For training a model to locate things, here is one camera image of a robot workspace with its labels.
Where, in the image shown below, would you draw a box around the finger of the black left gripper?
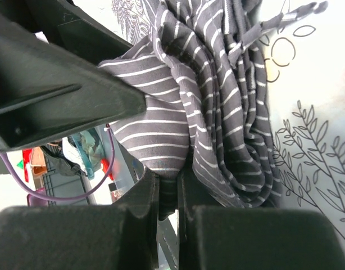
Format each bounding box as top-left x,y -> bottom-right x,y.
26,0 -> 132,65
0,16 -> 146,152

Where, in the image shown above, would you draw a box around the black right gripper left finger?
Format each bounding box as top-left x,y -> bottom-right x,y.
0,172 -> 160,269

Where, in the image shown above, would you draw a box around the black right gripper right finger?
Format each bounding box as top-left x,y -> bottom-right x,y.
178,169 -> 345,270

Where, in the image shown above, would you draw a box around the grey striped underwear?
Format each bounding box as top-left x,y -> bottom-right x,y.
99,1 -> 328,220

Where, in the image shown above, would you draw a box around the cluttered background shelf items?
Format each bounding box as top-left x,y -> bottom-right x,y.
24,125 -> 142,206

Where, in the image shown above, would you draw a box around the floral table cloth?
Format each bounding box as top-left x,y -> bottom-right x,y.
114,1 -> 345,250

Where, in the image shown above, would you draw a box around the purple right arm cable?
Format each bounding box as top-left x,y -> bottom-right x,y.
0,123 -> 117,203

